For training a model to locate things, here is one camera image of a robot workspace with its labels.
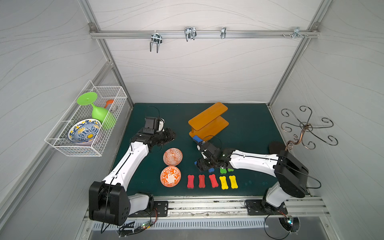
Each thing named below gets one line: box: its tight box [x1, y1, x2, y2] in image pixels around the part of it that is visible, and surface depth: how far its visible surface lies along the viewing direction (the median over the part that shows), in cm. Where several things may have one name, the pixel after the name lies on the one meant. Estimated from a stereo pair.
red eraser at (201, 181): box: [198, 174, 206, 189], surface depth 82 cm
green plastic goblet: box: [77, 92, 117, 130], surface depth 64 cm
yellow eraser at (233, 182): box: [229, 175, 239, 189], surface depth 82 cm
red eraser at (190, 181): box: [187, 174, 195, 189], surface depth 82 cm
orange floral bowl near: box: [160, 166, 182, 188], surface depth 84 cm
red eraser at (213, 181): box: [209, 174, 219, 188], surface depth 83 cm
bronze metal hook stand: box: [281, 105, 339, 151], surface depth 70 cm
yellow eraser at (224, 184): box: [219, 176, 229, 190], surface depth 82 cm
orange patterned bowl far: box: [163, 147, 183, 166], surface depth 92 cm
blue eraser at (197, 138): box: [193, 135, 203, 143], surface depth 101 cm
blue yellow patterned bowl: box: [67, 118, 102, 144], surface depth 63 cm
